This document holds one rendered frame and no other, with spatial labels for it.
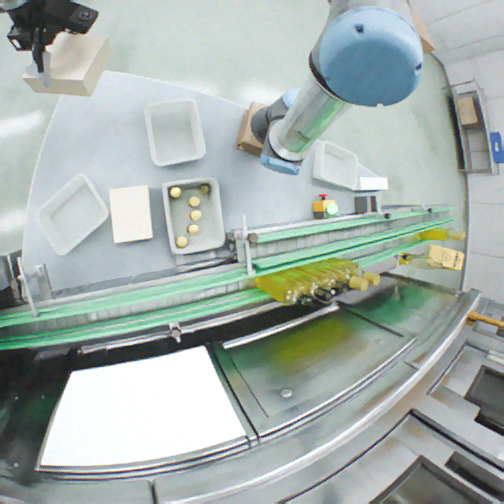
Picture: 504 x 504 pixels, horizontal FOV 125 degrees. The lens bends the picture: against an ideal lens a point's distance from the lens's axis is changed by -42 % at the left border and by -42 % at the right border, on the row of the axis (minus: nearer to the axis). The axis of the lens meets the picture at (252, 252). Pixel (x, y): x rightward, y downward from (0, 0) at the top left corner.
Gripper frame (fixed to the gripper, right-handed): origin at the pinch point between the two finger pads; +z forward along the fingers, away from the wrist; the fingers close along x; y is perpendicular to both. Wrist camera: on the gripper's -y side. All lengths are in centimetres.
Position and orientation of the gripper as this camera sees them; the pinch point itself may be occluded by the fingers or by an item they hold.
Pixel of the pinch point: (65, 60)
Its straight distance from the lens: 60.9
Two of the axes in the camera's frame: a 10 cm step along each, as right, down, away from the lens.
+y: -9.0, -1.7, -4.0
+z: -3.8, -1.5, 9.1
